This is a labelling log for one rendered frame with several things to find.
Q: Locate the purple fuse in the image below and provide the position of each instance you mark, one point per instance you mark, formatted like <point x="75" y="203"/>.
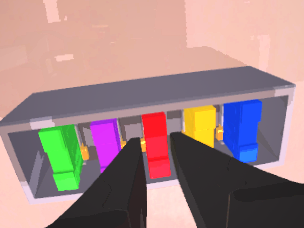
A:
<point x="107" y="140"/>

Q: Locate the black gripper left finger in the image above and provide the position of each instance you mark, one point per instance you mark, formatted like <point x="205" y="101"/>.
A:
<point x="117" y="198"/>

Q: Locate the red fuse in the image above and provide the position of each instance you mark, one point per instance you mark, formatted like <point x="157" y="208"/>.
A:
<point x="155" y="138"/>

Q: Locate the yellow fuse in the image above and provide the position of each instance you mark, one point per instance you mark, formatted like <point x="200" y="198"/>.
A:
<point x="200" y="123"/>

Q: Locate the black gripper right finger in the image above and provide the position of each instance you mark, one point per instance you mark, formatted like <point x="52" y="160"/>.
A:
<point x="223" y="192"/>

